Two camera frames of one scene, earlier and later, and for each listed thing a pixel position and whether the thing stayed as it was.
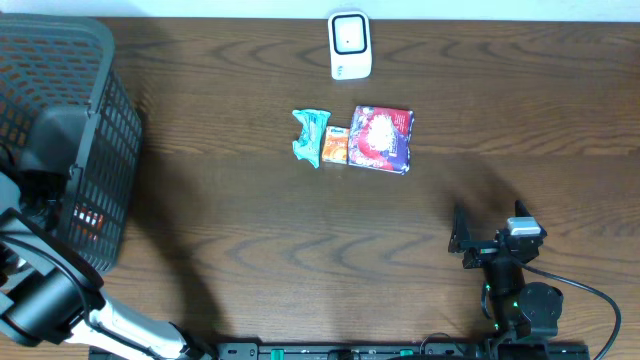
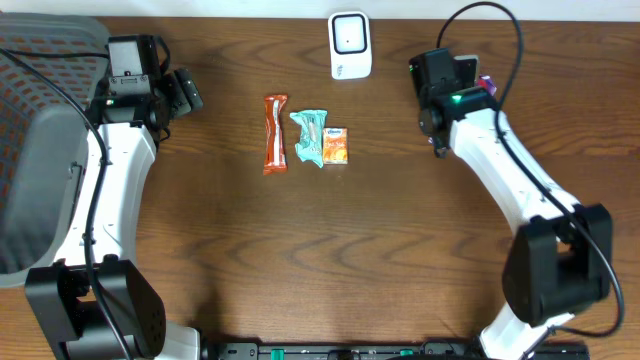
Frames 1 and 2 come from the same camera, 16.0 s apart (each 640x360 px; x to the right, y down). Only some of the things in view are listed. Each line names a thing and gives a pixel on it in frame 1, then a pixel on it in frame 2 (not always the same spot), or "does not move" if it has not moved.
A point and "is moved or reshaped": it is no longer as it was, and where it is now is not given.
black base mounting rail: [358, 351] does not move
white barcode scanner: [350, 45] does not move
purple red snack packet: [379, 138] → [485, 82]
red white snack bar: [89, 217] is moved or reshaped
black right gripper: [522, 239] → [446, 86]
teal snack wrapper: [313, 126] does not move
